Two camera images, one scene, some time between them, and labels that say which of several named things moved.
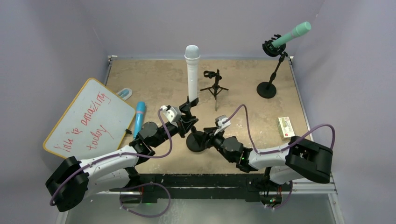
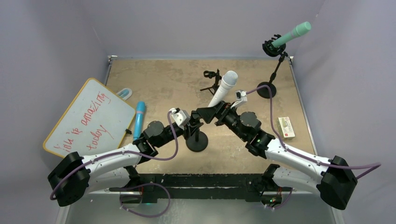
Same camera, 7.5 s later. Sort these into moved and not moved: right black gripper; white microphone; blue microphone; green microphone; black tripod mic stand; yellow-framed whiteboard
Moved: right black gripper; white microphone
Not moved: yellow-framed whiteboard; black tripod mic stand; blue microphone; green microphone
